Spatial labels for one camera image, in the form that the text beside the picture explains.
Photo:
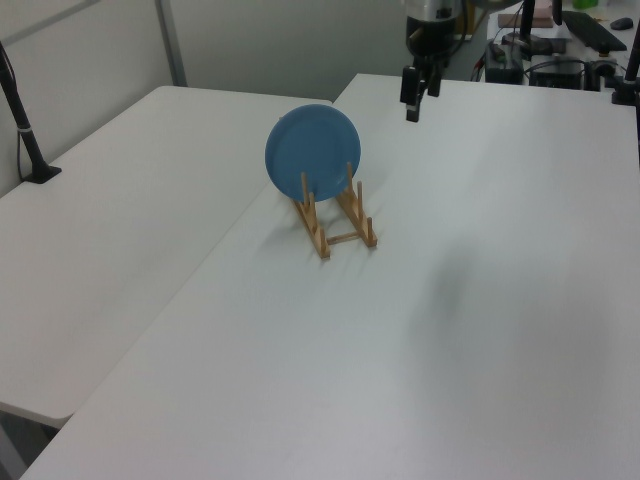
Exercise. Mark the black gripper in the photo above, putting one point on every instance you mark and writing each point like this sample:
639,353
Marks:
432,37

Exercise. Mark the blue round plate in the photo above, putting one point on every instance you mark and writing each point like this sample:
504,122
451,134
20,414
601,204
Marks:
312,150

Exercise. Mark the wooden plate rack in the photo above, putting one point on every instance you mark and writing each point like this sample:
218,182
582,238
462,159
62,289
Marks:
345,220

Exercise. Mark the small black power box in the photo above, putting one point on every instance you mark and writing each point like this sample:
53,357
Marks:
502,65

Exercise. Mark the black upright pole stand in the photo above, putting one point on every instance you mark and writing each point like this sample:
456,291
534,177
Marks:
526,22

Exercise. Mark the black electronics box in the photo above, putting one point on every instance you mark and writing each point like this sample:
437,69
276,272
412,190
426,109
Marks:
557,75

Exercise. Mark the pink flat pad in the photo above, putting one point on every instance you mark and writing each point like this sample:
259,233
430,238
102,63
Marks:
540,21

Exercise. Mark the black keyboard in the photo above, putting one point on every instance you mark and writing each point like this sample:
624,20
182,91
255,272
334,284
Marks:
595,31

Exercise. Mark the black computer mouse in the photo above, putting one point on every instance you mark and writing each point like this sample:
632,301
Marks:
622,23

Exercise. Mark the black clamped camera pole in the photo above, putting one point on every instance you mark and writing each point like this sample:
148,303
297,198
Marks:
629,80

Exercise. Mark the grey partition frame post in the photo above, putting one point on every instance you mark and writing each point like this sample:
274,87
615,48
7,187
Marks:
170,42

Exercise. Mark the black camera stand with base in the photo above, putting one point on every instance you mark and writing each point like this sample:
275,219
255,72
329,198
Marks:
22,125

